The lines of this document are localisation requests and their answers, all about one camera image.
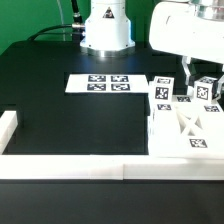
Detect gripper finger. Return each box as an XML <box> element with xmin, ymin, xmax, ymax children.
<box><xmin>181</xmin><ymin>56</ymin><xmax>196</xmax><ymax>86</ymax></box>
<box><xmin>214</xmin><ymin>64</ymin><xmax>224</xmax><ymax>100</ymax></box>

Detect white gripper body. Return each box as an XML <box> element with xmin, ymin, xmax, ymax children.
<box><xmin>149</xmin><ymin>1</ymin><xmax>224</xmax><ymax>64</ymax></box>

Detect white nut cube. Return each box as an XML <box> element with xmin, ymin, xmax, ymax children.
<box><xmin>194</xmin><ymin>76</ymin><xmax>218</xmax><ymax>102</ymax></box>
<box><xmin>153</xmin><ymin>76</ymin><xmax>174</xmax><ymax>102</ymax></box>

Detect white chair back frame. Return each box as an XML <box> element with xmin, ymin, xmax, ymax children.
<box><xmin>146</xmin><ymin>81</ymin><xmax>224</xmax><ymax>159</ymax></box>

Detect white U-shaped fence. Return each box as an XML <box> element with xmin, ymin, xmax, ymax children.
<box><xmin>0</xmin><ymin>111</ymin><xmax>224</xmax><ymax>180</ymax></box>

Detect white marker base plate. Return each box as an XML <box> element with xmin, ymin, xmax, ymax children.
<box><xmin>65</xmin><ymin>74</ymin><xmax>148</xmax><ymax>93</ymax></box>

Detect black upright cable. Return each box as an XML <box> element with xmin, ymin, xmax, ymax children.
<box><xmin>70</xmin><ymin>0</ymin><xmax>83</xmax><ymax>24</ymax></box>

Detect black cable with connector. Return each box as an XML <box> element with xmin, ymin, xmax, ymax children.
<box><xmin>27</xmin><ymin>22</ymin><xmax>87</xmax><ymax>42</ymax></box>

